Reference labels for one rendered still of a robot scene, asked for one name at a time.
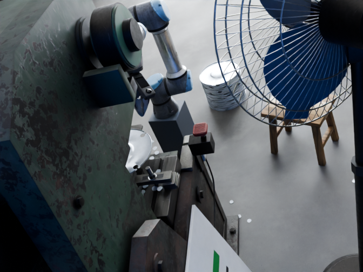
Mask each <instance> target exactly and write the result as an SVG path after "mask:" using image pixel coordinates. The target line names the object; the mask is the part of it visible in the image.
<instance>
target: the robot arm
mask: <svg viewBox="0 0 363 272"><path fill-rule="evenodd" d="M127 9H128V10H129V11H130V12H131V14H132V16H133V18H134V19H135V20H136V21H137V23H138V24H139V26H140V29H141V32H142V36H143V40H144V39H145V37H146V29H147V31H148V32H149V33H151V34H152V35H153V37H154V40H155V42H156V45H157V48H158V50H159V52H160V55H161V57H162V60H163V62H164V65H165V67H166V69H167V72H166V76H163V75H162V74H161V73H156V74H153V75H152V76H150V77H149V78H148V79H147V80H146V79H145V78H144V76H143V75H142V73H140V71H142V70H143V55H142V58H141V61H140V64H139V66H138V68H137V69H135V70H132V71H127V73H128V75H129V77H133V78H134V80H135V82H136V84H137V94H136V101H135V107H134V109H135V110H136V112H137V113H138V114H139V115H140V116H141V117H143V116H144V114H145V112H146V110H147V107H148V104H149V102H150V100H151V102H152V104H153V113H154V116H155V117H156V118H157V119H167V118H170V117H172V116H173V115H175V114H176V113H177V111H178V109H179V106H178V103H177V102H176V101H175V100H174V99H173V98H172V97H171V96H173V95H176V94H181V93H186V92H189V91H191V90H192V89H193V81H192V74H191V70H187V69H186V67H185V66H184V65H182V64H181V61H180V59H179V56H178V53H177V50H176V47H175V45H174V42H173V40H172V37H171V34H170V32H169V29H168V25H169V21H170V19H171V16H170V13H169V10H168V7H167V5H166V4H165V2H164V1H163V0H149V1H146V2H143V3H139V4H136V5H133V6H130V7H129V8H127ZM139 96H140V99H138V98H139Z"/></svg>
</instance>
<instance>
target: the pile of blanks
mask: <svg viewBox="0 0 363 272"><path fill-rule="evenodd" d="M238 73H239V75H240V76H241V71H240V70H239V71H238ZM238 79H239V77H238V76H237V75H236V76H235V77H234V78H233V79H231V80H230V81H229V83H228V84H229V85H230V84H232V83H234V82H236V81H238ZM200 82H201V81H200ZM201 84H202V87H203V90H204V93H205V95H206V99H207V102H208V104H209V106H210V108H212V109H214V110H216V111H226V110H231V109H233V108H236V107H237V106H239V105H238V103H237V102H236V101H235V99H234V98H233V97H232V95H231V94H230V92H229V90H228V88H227V86H226V84H225V83H223V84H220V85H205V84H203V83H202V82H201ZM236 84H237V86H236ZM235 86H236V89H235V91H234V94H236V93H238V92H240V91H241V90H243V87H244V84H243V83H242V82H241V81H238V83H234V84H232V85H230V86H229V88H230V89H231V91H232V93H233V90H234V88H235ZM240 95H241V92H240V93H238V94H236V95H234V96H235V97H236V99H237V101H239V98H240ZM245 98H246V90H243V92H242V95H241V98H240V103H241V102H242V101H244V100H245Z"/></svg>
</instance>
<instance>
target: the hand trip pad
mask: <svg viewBox="0 0 363 272"><path fill-rule="evenodd" d="M207 128H208V125H207V123H197V124H195V125H194V126H193V136H194V137H199V136H201V137H204V136H205V135H206V134H207Z"/></svg>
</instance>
